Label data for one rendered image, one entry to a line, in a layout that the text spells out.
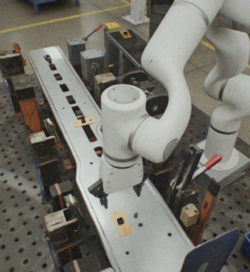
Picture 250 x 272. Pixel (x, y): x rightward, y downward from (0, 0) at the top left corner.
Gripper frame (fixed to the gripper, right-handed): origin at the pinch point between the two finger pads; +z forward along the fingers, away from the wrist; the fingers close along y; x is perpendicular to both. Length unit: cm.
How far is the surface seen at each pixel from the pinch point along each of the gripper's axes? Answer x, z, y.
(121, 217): -0.5, 11.2, -0.7
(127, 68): -70, 7, -35
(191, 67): -210, 113, -190
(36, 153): -37.8, 13.4, 15.6
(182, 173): -0.9, 1.2, -19.6
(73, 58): -102, 14, -18
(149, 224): 4.1, 12.4, -7.3
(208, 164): 0.4, -0.5, -27.3
